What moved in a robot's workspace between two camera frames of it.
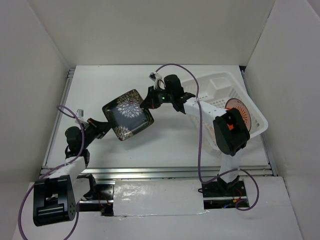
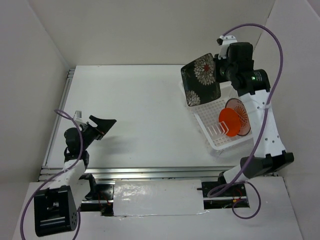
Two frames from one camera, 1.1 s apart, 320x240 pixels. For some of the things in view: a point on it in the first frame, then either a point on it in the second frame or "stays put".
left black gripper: x=102 y=127 stays put
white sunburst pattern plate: x=236 y=103 stays put
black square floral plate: x=125 y=115 -> x=199 y=81
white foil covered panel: x=158 y=197 stays put
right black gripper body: x=165 y=96 -> x=224 y=68
